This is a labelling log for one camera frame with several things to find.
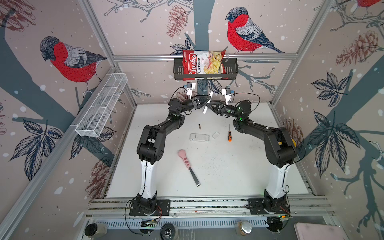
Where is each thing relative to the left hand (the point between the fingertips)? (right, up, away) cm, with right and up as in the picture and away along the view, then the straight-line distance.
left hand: (210, 99), depth 76 cm
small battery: (-5, -16, +31) cm, 35 cm away
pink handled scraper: (-16, -33, +16) cm, 40 cm away
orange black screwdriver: (+16, -22, +25) cm, 36 cm away
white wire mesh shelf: (-58, -2, +2) cm, 59 cm away
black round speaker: (-19, -55, -18) cm, 61 cm away
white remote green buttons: (-2, -4, +1) cm, 4 cm away
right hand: (-3, -4, +4) cm, 6 cm away
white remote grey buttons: (-7, -23, +24) cm, 34 cm away
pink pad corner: (+44, -60, -11) cm, 75 cm away
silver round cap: (+12, -55, -16) cm, 58 cm away
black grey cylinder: (-49, -56, -15) cm, 76 cm away
